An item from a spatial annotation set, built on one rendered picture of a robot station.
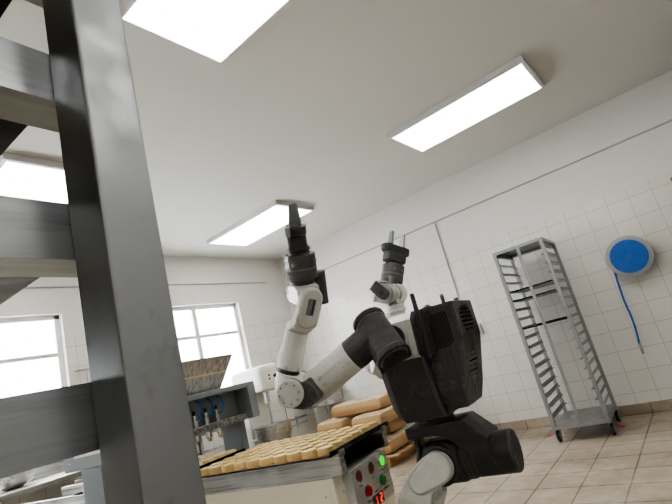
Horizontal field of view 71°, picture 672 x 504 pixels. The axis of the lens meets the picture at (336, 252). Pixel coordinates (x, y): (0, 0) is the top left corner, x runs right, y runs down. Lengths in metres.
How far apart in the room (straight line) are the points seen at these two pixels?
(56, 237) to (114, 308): 0.05
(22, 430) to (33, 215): 0.10
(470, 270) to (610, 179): 1.72
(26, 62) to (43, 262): 0.11
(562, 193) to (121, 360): 5.46
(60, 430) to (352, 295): 6.45
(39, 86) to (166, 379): 0.17
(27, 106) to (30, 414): 0.16
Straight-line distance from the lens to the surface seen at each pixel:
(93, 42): 0.30
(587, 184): 5.56
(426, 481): 1.48
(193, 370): 2.15
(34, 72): 0.31
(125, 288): 0.24
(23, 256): 0.26
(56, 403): 0.25
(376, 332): 1.25
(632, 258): 5.29
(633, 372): 5.52
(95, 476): 1.98
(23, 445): 0.24
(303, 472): 1.58
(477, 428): 1.43
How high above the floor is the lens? 1.13
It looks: 13 degrees up
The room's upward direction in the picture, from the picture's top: 15 degrees counter-clockwise
